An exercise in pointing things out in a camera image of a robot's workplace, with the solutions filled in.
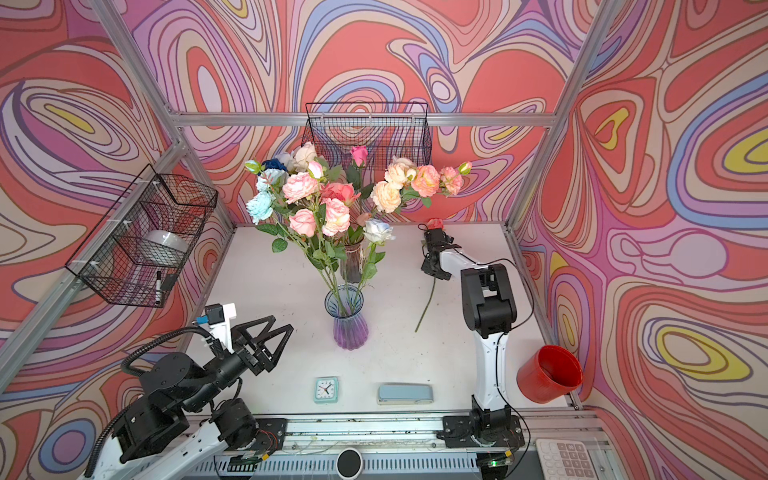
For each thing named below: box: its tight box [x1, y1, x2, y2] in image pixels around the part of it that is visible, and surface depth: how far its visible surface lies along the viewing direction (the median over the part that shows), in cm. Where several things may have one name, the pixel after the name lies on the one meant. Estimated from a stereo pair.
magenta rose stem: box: [348, 146, 369, 187], surface depth 77 cm
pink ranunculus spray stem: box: [282, 160, 350, 307], surface depth 57 cm
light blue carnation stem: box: [245, 160, 334, 295], surface depth 64 cm
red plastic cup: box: [516, 344, 583, 404], surface depth 74 cm
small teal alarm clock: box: [314, 377, 339, 403], surface depth 80 cm
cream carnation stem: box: [370, 155, 417, 221], surface depth 72 cm
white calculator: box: [536, 438, 599, 480], surface depth 70 cm
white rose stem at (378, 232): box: [354, 218, 396, 301], surface depth 69 cm
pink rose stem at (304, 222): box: [289, 208, 342, 307], surface depth 61 cm
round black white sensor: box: [335, 447, 363, 480], surface depth 67 cm
